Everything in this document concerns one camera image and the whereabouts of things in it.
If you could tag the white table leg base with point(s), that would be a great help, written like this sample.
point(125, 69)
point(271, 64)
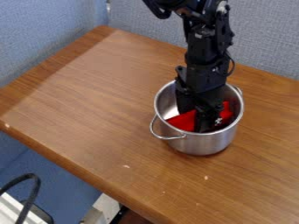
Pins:
point(103, 212)

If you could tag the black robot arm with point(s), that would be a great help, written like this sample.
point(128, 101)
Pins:
point(205, 27)

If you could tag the red rectangular block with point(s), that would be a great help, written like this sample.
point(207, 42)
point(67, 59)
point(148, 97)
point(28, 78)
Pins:
point(189, 122)

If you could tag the stainless steel pot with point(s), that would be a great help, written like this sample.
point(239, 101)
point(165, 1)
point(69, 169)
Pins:
point(199, 144)

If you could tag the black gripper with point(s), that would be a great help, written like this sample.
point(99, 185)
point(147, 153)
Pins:
point(199, 84)

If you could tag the white furniture piece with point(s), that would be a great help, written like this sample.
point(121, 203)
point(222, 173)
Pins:
point(11, 209)

